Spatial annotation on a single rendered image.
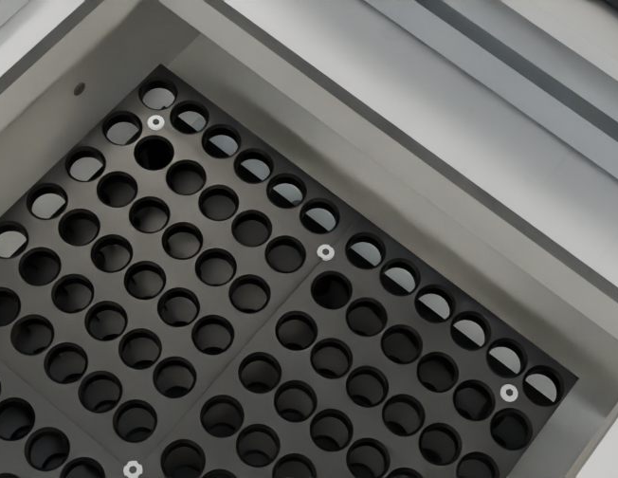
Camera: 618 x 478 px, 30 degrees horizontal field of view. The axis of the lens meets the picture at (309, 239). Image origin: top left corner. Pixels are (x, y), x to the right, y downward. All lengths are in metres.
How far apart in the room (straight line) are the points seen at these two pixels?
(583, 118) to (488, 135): 0.03
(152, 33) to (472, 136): 0.15
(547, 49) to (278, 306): 0.12
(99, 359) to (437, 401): 0.11
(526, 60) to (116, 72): 0.17
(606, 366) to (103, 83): 0.22
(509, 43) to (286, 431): 0.13
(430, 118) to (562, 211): 0.05
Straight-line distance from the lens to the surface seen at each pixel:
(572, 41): 0.33
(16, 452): 0.36
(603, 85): 0.33
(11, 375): 0.37
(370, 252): 0.44
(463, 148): 0.35
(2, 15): 0.37
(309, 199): 0.39
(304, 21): 0.37
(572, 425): 0.45
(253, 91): 0.48
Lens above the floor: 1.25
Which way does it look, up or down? 66 degrees down
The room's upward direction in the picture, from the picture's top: 10 degrees clockwise
